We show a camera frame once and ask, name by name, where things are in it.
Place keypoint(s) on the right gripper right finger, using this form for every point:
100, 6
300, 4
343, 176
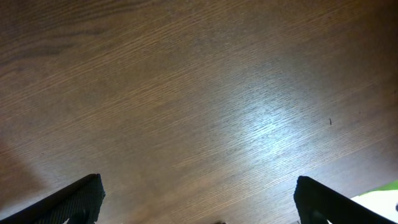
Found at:
319, 204

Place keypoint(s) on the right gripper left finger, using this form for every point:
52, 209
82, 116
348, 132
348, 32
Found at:
79, 202

